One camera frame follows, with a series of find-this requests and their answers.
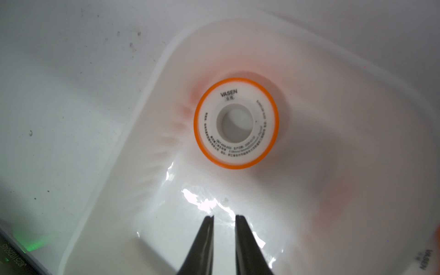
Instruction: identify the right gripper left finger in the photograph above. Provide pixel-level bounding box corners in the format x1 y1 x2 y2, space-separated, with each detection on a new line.
177 216 214 275

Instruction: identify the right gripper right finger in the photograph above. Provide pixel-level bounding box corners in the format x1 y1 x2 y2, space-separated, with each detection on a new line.
235 215 273 275

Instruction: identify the orange sealing tape roll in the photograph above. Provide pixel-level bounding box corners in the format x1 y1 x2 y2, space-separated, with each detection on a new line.
194 78 280 170

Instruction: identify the white plastic storage box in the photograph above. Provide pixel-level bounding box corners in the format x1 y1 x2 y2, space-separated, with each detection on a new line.
59 15 440 275

